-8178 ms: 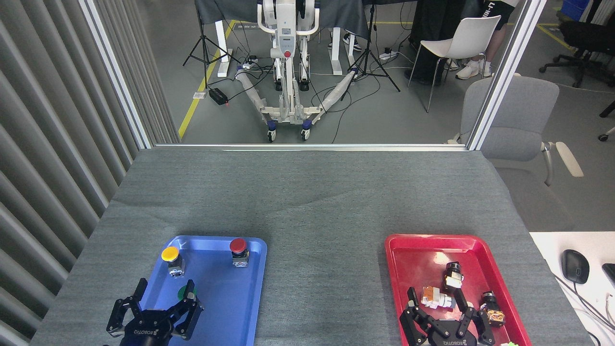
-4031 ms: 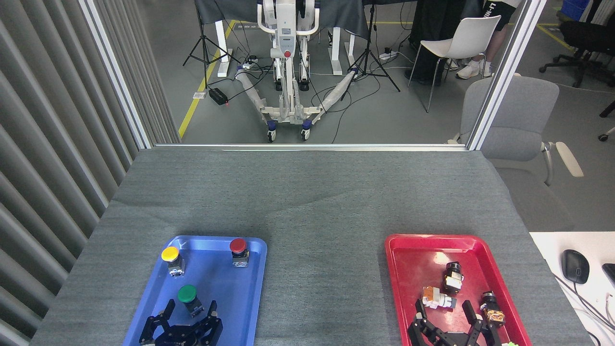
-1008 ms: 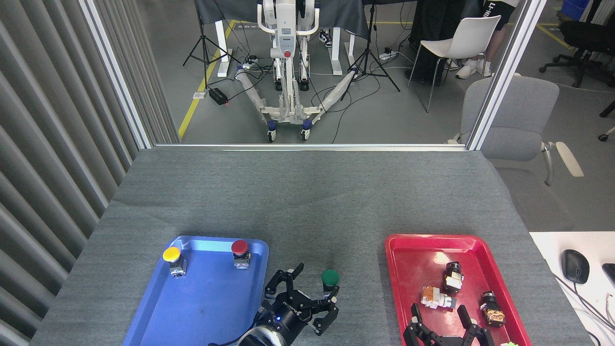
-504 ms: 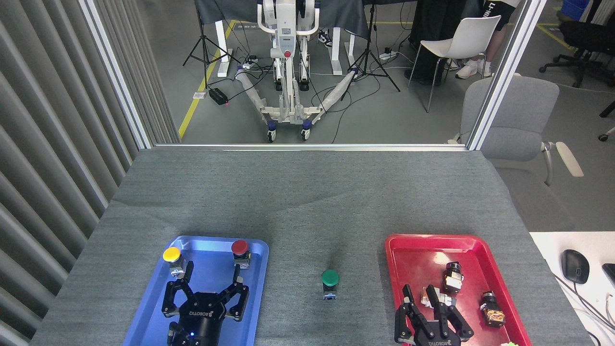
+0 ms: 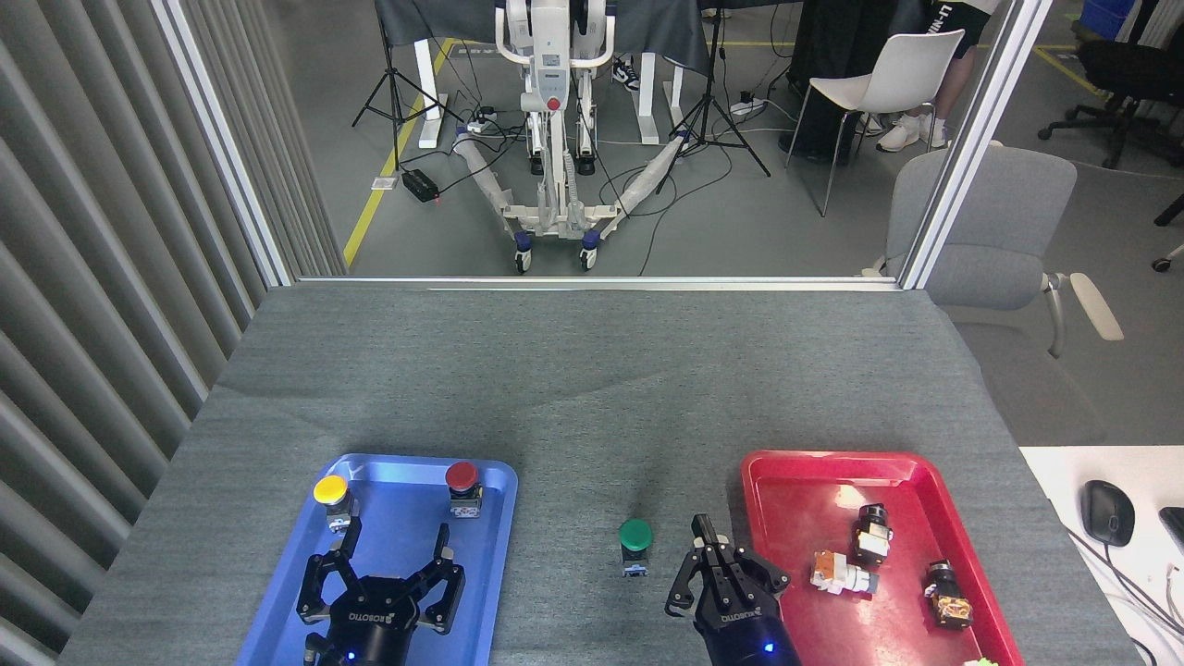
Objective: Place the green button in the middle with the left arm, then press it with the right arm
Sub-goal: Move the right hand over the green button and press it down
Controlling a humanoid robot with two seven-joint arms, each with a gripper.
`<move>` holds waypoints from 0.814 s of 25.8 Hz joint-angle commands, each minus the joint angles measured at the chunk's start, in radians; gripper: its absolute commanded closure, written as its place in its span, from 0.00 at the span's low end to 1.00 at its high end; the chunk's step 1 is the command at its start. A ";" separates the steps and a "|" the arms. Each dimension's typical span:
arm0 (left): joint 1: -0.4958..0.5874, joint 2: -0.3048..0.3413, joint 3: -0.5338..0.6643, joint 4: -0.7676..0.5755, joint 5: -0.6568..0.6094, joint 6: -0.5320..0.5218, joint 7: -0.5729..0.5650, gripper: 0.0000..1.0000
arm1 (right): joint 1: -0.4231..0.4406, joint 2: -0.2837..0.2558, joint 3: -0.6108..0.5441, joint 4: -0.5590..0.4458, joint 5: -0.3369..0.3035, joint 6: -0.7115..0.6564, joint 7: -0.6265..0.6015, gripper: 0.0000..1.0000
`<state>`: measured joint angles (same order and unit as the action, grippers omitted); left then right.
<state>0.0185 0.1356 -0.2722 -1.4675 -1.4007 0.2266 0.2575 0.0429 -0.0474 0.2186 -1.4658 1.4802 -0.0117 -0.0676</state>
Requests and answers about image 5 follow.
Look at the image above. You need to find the black orange selector switch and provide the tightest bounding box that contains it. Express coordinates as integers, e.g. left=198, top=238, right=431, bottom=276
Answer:
left=925, top=560, right=974, bottom=630

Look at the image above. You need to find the table with dark cloth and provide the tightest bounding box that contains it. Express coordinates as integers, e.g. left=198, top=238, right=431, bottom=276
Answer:
left=375, top=0, right=713, bottom=149

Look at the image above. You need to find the black computer mouse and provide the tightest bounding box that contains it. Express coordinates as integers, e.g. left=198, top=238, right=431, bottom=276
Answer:
left=1080, top=480, right=1136, bottom=548

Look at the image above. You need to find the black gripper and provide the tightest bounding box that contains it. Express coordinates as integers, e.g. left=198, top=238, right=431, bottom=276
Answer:
left=664, top=514, right=801, bottom=666
left=296, top=518, right=465, bottom=666

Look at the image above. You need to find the red plastic tray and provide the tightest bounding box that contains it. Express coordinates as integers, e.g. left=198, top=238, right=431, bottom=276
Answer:
left=740, top=450, right=1025, bottom=666

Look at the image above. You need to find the office chair base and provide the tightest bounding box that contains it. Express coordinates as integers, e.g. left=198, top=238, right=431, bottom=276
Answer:
left=1152, top=194, right=1184, bottom=274

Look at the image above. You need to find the green push button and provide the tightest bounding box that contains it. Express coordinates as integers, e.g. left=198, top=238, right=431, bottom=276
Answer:
left=618, top=518, right=654, bottom=579

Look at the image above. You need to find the blue bin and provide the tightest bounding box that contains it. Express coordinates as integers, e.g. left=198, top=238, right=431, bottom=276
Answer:
left=1080, top=0, right=1139, bottom=43

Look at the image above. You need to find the black white selector switch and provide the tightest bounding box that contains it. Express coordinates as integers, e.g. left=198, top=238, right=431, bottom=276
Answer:
left=853, top=504, right=894, bottom=565

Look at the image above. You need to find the orange white switch block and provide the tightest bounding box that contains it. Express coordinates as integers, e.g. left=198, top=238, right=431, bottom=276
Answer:
left=811, top=550, right=880, bottom=598

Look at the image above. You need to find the black tripod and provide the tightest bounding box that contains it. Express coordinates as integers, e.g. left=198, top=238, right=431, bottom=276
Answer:
left=351, top=0, right=463, bottom=172
left=657, top=0, right=771, bottom=195

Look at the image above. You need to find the yellow push button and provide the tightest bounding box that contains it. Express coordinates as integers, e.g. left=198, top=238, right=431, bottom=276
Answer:
left=313, top=475, right=360, bottom=535

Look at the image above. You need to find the silver frame post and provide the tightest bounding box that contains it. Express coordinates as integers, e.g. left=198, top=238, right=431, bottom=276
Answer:
left=899, top=0, right=1054, bottom=290
left=153, top=0, right=302, bottom=288

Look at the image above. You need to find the silver frame rail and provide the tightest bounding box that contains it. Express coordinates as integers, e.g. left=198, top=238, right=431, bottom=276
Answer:
left=296, top=276, right=903, bottom=291

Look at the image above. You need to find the black mouse cable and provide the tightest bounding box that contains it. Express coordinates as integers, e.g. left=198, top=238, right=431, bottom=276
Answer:
left=1064, top=527, right=1184, bottom=635

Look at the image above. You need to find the white plastic chair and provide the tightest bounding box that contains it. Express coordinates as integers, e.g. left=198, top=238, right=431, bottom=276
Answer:
left=784, top=30, right=965, bottom=218

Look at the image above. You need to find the grey office chair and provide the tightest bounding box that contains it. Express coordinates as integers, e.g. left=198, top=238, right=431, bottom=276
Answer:
left=862, top=143, right=1125, bottom=445

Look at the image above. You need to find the white stand on wheels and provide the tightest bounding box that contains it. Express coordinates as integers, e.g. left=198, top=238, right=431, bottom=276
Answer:
left=453, top=0, right=690, bottom=274

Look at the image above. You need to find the blue plastic tray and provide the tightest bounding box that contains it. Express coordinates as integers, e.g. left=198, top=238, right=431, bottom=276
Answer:
left=236, top=452, right=519, bottom=666

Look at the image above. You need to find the red push button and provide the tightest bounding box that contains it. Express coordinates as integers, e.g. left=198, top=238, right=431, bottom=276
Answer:
left=445, top=461, right=485, bottom=519

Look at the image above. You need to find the black office chair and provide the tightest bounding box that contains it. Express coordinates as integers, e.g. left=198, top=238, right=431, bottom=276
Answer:
left=1038, top=0, right=1184, bottom=170

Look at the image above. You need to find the white side desk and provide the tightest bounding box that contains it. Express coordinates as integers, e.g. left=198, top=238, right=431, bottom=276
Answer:
left=1017, top=446, right=1184, bottom=666

